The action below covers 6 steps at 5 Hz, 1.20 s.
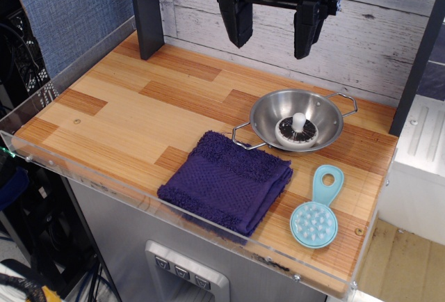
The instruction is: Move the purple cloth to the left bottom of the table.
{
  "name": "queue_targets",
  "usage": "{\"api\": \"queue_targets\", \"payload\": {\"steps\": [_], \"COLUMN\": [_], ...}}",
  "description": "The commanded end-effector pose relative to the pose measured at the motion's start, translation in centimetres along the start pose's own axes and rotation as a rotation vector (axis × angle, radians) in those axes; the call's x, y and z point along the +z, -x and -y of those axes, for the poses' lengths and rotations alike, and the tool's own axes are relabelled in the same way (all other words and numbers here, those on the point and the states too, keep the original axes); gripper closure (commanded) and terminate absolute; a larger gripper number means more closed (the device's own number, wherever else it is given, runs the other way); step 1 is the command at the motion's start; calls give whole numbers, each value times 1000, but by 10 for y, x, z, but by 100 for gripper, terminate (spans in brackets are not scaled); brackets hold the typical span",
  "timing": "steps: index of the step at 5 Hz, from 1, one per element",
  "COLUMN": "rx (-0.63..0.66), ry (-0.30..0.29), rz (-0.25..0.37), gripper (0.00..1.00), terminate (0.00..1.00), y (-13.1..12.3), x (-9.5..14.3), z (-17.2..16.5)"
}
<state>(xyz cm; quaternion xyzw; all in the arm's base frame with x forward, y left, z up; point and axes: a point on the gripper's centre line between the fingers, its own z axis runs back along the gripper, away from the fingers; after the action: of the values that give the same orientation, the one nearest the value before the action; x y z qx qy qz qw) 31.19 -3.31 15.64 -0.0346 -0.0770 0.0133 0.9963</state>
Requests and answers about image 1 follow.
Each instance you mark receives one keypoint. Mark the purple cloth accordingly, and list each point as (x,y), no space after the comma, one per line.
(227,184)

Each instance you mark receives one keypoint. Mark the white toy mushroom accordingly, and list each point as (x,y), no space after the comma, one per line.
(296,132)

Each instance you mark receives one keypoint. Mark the light blue scrubber brush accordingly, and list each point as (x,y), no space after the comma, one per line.
(313,224)

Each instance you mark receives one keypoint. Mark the clear acrylic table guard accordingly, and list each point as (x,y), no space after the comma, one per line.
(124,128)

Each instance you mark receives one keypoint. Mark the white cabinet at right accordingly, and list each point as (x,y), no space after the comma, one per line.
(412,197)

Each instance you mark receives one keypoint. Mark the black milk crate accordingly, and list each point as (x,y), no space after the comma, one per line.
(23,70)

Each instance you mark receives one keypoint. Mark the silver dispenser panel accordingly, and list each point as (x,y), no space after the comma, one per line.
(177,277)

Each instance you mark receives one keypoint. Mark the steel bowl with handles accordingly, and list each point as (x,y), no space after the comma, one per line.
(326,112)

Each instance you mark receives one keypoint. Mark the dark grey left post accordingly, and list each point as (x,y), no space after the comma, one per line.
(149,26)

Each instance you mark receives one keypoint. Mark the dark grey post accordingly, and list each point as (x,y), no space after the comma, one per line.
(149,26)
(419,65)

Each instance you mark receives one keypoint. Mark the dark grey right post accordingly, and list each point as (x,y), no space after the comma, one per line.
(419,65)

